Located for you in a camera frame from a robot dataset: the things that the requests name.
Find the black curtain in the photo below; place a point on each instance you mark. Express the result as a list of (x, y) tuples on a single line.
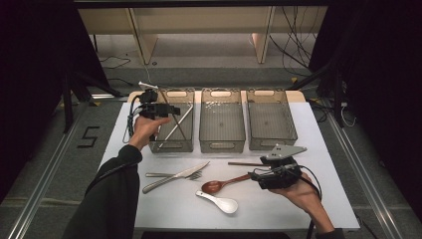
[(388, 83), (33, 83)]

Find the brown wooden spoon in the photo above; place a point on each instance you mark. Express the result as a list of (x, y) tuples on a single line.
[(212, 187)]

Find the metal table knife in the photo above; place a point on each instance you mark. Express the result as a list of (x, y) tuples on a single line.
[(166, 182)]

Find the metal fork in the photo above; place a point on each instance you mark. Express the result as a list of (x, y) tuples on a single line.
[(196, 176)]

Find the grey transparent plastic basket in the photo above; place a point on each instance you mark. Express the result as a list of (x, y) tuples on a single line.
[(270, 122), (188, 131), (221, 124)]

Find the beige wooden desk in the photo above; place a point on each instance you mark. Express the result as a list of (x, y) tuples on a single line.
[(199, 20)]

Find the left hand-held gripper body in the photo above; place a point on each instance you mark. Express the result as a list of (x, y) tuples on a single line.
[(151, 108)]

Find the black crossbar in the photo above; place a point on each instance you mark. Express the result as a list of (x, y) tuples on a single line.
[(199, 3)]

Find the aluminium floor rail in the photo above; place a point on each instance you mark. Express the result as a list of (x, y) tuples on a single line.
[(365, 176), (43, 186)]

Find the white ceramic spoon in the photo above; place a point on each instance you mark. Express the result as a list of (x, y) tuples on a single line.
[(227, 205)]

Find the person's left hand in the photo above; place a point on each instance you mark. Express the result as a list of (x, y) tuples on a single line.
[(144, 131)]

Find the white chopstick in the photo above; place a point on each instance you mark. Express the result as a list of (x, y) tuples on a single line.
[(179, 123)]

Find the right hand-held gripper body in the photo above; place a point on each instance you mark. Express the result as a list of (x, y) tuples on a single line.
[(280, 176)]

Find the white table cover sheet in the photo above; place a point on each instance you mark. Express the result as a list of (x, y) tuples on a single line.
[(185, 215)]

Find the black metal stand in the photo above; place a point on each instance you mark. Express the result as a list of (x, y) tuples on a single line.
[(337, 96), (68, 106)]

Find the person's right hand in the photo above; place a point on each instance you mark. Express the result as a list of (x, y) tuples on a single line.
[(303, 195)]

